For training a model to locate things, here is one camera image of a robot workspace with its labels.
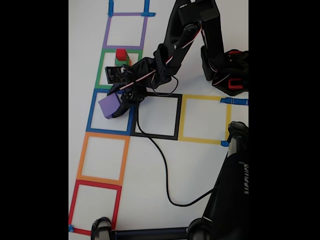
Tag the purple square block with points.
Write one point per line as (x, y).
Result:
(108, 105)

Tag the green cube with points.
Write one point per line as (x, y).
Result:
(120, 62)

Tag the small red cube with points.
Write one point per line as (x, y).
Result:
(121, 53)

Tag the long blue tape strip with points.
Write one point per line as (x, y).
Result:
(237, 101)

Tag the small blue tape piece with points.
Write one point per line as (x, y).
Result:
(224, 143)
(71, 228)

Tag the black tripod stand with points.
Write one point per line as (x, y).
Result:
(225, 200)

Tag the green square frame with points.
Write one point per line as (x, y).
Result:
(98, 72)

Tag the blue square frame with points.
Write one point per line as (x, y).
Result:
(90, 112)

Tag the black square frame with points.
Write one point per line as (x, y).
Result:
(178, 117)

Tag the purple square frame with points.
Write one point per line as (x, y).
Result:
(106, 32)

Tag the yellow square frame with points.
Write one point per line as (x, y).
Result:
(200, 97)

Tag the orange square frame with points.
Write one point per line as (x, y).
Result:
(81, 160)

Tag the red square frame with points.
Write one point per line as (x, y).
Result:
(73, 205)

